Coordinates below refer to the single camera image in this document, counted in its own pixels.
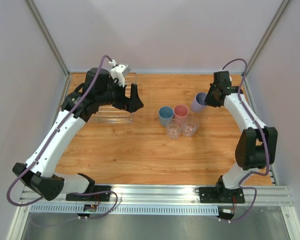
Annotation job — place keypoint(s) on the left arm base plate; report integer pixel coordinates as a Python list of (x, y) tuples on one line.
[(101, 197)]

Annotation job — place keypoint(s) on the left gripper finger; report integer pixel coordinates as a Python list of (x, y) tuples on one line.
[(133, 103), (134, 92)]

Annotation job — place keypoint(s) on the aluminium corner post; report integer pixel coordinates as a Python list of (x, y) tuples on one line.
[(46, 34), (268, 33)]

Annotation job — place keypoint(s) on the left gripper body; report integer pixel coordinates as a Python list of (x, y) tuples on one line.
[(118, 94)]

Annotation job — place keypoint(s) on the right aluminium corner post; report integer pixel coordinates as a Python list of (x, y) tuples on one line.
[(268, 33)]

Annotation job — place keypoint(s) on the clear glass tumbler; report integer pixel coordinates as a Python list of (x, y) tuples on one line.
[(190, 126), (174, 128)]

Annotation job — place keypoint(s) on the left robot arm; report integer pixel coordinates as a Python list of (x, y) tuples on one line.
[(101, 87)]

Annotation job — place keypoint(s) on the slotted cable duct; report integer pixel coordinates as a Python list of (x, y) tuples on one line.
[(125, 209)]

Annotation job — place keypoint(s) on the left clear glass tumbler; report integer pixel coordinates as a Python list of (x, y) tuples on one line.
[(174, 128)]

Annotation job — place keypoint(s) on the left aluminium corner post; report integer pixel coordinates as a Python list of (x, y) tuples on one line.
[(46, 34)]

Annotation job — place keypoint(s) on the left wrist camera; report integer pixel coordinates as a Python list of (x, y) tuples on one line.
[(118, 72)]

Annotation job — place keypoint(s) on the purple plastic cup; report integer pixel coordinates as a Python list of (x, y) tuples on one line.
[(198, 103)]

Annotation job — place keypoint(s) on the clear wire dish rack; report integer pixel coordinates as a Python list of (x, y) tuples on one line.
[(106, 114)]

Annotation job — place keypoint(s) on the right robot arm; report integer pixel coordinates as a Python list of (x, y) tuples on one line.
[(256, 148)]

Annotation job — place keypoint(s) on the right clear glass tumbler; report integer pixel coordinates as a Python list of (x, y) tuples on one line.
[(190, 126)]

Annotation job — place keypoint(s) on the blue plastic cup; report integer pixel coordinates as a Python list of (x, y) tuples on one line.
[(165, 114)]

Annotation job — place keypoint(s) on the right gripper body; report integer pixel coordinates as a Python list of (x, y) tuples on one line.
[(213, 94)]

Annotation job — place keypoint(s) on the pink plastic cup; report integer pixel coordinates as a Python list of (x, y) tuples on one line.
[(180, 112)]

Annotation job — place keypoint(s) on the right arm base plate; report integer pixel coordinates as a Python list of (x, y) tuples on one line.
[(212, 195)]

